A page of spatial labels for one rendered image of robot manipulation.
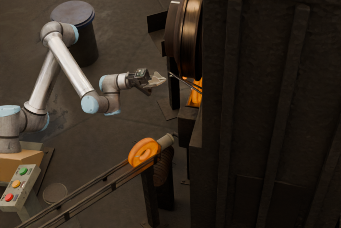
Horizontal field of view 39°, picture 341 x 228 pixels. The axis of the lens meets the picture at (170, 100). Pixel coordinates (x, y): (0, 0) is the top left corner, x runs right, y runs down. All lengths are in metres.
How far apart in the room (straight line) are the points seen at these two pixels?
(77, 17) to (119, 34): 0.58
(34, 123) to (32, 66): 0.90
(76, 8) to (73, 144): 1.01
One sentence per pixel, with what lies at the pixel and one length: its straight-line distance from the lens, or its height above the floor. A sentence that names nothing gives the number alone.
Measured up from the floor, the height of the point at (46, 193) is 0.52.
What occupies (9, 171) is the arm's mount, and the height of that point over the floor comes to 0.24.
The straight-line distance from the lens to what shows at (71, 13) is 3.60.
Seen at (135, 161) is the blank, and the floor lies 0.71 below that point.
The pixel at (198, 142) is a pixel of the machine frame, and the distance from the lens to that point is 2.10.
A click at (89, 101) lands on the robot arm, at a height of 0.73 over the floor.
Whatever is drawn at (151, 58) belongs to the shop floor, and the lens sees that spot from 3.77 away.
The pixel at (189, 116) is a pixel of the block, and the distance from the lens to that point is 2.29.
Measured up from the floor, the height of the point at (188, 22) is 1.28.
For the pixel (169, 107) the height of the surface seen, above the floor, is 0.01.
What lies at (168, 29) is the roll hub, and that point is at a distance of 2.14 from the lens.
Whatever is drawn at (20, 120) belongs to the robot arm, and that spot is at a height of 0.36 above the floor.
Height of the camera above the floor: 2.54
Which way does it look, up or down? 47 degrees down
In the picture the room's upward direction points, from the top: 4 degrees counter-clockwise
